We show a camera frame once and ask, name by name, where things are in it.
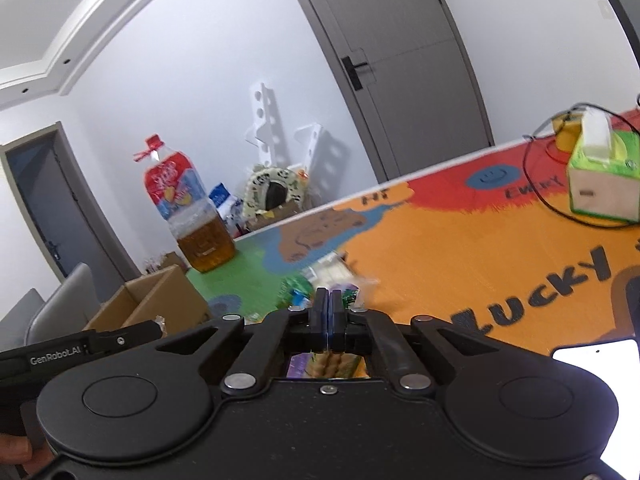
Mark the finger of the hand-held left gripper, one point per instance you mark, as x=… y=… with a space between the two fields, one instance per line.
x=125 y=337

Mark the dark side door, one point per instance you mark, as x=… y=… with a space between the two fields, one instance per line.
x=50 y=200

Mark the grey room door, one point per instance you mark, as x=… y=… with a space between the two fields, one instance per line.
x=400 y=60

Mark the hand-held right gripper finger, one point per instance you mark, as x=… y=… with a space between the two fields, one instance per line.
x=322 y=312
x=334 y=312

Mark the small green snack packet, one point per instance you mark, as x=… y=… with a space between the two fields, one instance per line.
x=351 y=296

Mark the green tissue box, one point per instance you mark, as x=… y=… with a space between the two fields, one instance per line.
x=600 y=180

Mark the blue white plastic bag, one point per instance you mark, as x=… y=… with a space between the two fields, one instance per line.
x=222 y=200

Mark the tall white perforated rack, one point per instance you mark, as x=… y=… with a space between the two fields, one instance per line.
x=265 y=120

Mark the yellow plastic object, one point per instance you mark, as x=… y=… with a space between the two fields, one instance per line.
x=565 y=135

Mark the large iced tea bottle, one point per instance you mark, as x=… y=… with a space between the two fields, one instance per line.
x=200 y=240

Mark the grey chair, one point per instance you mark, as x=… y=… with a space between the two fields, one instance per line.
x=17 y=320
x=70 y=300

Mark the brown cardboard box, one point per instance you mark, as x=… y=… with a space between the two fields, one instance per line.
x=165 y=300

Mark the person's left hand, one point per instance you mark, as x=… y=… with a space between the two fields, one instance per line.
x=15 y=452

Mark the clear wafer packet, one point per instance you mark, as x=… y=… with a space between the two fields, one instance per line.
x=330 y=270

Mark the short white perforated rack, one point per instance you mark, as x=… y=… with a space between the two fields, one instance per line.
x=317 y=152

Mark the white flat device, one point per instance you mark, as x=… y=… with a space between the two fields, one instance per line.
x=615 y=370

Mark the large white wall switch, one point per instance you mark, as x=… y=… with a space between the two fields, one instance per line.
x=604 y=10

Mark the biscuit snack packet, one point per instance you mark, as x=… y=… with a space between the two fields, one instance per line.
x=327 y=365

